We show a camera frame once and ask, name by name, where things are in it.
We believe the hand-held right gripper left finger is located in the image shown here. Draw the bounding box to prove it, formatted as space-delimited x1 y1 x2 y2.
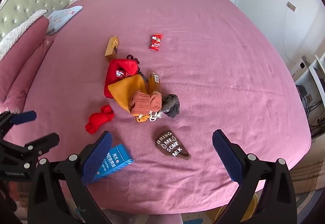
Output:
27 131 113 224

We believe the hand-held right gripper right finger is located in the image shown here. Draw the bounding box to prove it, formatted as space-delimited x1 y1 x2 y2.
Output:
212 129 297 224

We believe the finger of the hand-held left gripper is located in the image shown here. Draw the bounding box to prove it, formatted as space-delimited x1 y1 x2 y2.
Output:
0 110 37 139
15 133 61 158

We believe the blue and white box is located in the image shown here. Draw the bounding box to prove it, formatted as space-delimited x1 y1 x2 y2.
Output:
94 143 134 184

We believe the red sock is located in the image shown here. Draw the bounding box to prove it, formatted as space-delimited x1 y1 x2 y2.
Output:
85 105 115 135

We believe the yellow basin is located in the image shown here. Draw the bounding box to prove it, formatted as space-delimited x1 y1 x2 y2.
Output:
216 192 259 224

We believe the pink pillow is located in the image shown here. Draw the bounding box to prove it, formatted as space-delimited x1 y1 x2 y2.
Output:
0 17 55 113

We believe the brown sock with white print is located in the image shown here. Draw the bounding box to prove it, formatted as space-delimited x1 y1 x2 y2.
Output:
156 126 191 161

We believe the rust orange knit sock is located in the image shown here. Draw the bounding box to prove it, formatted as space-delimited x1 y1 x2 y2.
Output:
128 90 163 116

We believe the grey knit sock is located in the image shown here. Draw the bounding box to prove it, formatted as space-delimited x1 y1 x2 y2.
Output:
161 94 181 118

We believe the mustard yellow cloth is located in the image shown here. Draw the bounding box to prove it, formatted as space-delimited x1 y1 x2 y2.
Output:
108 74 149 113

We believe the white fluffy blanket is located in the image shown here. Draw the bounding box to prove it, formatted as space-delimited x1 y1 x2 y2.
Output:
0 10 49 61

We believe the long orange box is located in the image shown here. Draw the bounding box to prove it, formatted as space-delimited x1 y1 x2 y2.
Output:
148 72 163 95

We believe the pink bed sheet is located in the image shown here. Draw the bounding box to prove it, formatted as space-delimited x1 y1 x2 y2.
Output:
0 0 312 217

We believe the red cloth bag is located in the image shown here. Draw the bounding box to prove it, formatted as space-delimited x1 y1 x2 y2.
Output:
104 59 141 99

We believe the light blue patterned pillow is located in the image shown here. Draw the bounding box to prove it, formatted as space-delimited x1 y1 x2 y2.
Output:
46 6 83 36

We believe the dark brown knit bow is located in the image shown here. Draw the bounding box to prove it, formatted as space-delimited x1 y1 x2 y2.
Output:
126 54 141 65

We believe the tan cardboard box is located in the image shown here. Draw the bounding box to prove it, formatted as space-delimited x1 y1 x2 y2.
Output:
105 36 120 62

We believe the white shelf unit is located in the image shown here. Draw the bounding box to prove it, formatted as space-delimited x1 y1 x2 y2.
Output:
292 53 325 138

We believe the small red snack packet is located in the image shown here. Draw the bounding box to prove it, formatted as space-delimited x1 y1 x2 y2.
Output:
149 33 164 52

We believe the small yellow drawstring pouch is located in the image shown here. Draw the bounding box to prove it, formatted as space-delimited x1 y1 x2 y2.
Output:
135 110 164 123

